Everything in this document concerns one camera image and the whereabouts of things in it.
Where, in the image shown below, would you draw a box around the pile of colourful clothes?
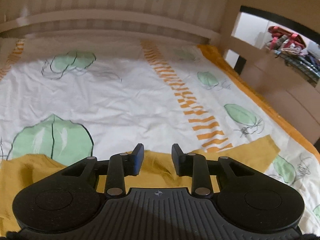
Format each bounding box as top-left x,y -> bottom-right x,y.
265,25 -> 319,86

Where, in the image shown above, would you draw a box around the white leaf-print duvet cover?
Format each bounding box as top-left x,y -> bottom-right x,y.
1,37 -> 319,234

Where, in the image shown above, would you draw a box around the orange bed sheet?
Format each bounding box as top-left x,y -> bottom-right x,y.
197,44 -> 319,161

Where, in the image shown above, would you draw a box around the light wooden bed frame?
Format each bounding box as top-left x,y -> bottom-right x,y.
1,0 -> 319,142

